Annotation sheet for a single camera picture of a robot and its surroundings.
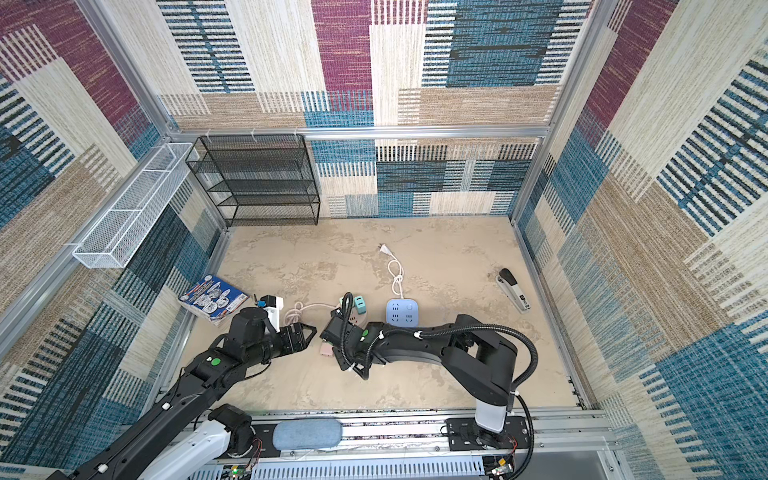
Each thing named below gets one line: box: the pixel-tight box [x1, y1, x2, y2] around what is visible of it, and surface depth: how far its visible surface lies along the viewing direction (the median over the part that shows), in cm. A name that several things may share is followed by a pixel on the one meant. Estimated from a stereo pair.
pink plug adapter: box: [320, 341, 334, 357], surface depth 88 cm
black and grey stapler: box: [496, 268, 531, 313], surface depth 98 cm
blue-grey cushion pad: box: [272, 419, 343, 450], surface depth 73 cm
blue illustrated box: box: [178, 274, 250, 327], surface depth 98 cm
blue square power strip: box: [386, 298, 419, 328], surface depth 95 cm
